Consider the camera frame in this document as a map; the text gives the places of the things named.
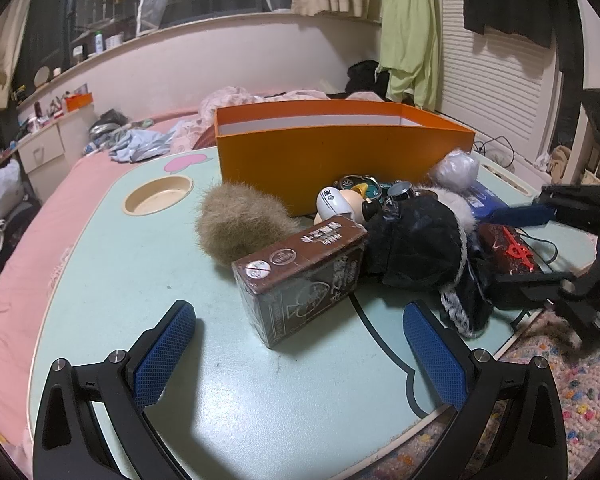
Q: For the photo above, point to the beige crumpled cloth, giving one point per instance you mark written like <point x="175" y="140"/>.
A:
<point x="567" y="160"/>

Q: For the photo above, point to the large orange cardboard box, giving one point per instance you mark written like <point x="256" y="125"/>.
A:
<point x="305" y="170"/>

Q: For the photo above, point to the silver metal cap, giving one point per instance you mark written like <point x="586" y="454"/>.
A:
<point x="402" y="191"/>

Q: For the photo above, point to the light blue cloth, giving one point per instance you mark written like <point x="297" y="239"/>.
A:
<point x="140" y="145"/>

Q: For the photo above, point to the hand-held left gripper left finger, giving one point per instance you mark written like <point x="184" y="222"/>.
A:
<point x="165" y="355"/>

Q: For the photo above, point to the white bottle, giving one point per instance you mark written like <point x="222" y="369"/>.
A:
<point x="99" y="42"/>

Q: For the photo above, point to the white bag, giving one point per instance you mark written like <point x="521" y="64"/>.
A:
<point x="0" y="187"/>

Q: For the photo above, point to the black hanging garment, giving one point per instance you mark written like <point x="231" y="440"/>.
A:
<point x="510" y="0"/>

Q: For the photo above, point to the pale green desktop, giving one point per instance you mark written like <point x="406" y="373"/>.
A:
<point x="130" y="270"/>

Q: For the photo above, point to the dark patterned cloth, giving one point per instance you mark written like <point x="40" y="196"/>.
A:
<point x="107" y="122"/>

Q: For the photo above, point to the black clothes pile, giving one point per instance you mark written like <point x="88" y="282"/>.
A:
<point x="365" y="77"/>

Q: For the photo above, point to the white bedside cabinet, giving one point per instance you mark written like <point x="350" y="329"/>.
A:
<point x="45" y="147"/>

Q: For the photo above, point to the pink floral duvet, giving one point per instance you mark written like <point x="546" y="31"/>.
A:
<point x="230" y="97"/>

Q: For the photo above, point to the blue flat box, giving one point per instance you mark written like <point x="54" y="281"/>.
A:
<point x="485" y="197"/>

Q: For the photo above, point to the round white stand mirror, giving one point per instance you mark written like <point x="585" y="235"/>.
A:
<point x="42" y="75"/>

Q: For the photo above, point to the brown fur ball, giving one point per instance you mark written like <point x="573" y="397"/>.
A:
<point x="240" y="220"/>

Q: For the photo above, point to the white fluffy ball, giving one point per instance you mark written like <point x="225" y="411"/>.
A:
<point x="455" y="170"/>

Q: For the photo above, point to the red plastic charm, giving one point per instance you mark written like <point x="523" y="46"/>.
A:
<point x="517" y="255"/>

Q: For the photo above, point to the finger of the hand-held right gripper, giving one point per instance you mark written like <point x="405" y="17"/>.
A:
<point x="520" y="214"/>
<point x="530" y="292"/>

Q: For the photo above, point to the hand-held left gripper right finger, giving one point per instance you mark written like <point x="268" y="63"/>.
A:
<point x="435" y="355"/>

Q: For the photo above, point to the dark brown case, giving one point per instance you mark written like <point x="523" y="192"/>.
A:
<point x="487" y="237"/>

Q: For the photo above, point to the black cloth with lace trim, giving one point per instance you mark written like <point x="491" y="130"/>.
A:
<point x="415" y="240"/>

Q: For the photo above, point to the small orange box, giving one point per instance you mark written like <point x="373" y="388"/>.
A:
<point x="78" y="102"/>

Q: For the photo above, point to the multicoloured knitted rug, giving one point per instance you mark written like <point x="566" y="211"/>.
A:
<point x="580" y="400"/>

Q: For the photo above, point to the white toy figure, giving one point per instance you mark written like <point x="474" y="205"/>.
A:
<point x="332" y="202"/>

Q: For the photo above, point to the brown printed card box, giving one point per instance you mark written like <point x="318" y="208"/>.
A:
<point x="290" y="300"/>

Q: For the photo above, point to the light green hanging cloth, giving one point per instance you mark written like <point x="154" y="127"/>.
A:
<point x="410" y="35"/>

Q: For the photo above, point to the white slatted wall panel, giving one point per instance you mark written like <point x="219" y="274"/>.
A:
<point x="490" y="85"/>

